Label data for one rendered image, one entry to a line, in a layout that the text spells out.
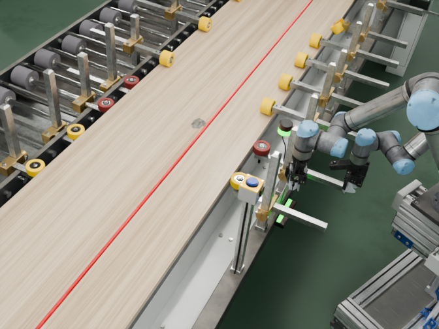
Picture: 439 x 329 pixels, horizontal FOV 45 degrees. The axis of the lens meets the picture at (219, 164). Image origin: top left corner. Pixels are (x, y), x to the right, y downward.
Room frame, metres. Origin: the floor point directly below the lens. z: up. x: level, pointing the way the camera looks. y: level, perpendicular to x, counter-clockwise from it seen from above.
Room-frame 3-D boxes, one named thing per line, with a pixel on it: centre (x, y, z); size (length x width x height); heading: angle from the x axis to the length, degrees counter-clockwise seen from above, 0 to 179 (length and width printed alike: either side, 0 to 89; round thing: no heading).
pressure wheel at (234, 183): (1.66, -0.10, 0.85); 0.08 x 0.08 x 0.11
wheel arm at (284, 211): (1.58, -0.28, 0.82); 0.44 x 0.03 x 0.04; 68
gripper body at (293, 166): (1.57, -0.32, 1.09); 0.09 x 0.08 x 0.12; 178
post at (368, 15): (2.96, -0.77, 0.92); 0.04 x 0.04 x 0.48; 68
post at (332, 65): (2.26, -0.50, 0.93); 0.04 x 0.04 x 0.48; 68
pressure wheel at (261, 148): (1.89, -0.19, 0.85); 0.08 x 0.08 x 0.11
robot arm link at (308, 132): (1.57, -0.32, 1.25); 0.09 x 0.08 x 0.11; 70
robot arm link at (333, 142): (1.56, -0.42, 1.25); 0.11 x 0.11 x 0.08; 70
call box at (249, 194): (1.32, -0.12, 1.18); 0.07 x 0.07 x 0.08; 68
